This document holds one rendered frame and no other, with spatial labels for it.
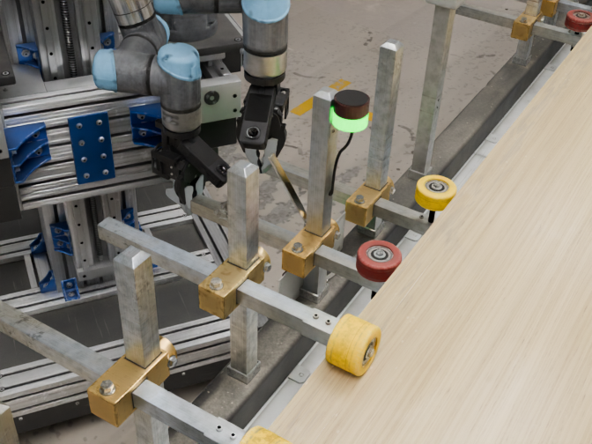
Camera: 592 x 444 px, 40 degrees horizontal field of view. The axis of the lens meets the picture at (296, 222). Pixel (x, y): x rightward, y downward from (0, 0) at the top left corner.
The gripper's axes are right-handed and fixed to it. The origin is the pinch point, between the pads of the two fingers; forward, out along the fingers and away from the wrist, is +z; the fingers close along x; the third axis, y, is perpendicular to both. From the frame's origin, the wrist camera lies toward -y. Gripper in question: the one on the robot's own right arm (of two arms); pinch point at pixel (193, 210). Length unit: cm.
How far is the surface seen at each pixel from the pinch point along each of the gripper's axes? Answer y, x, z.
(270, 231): -19.1, 0.7, -4.2
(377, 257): -41.6, 1.1, -9.1
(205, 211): -4.3, 1.5, -2.6
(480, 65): 22, -257, 83
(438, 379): -62, 21, -9
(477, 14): -12, -124, -2
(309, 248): -28.5, 2.1, -5.4
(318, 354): -33.1, 3.1, 19.6
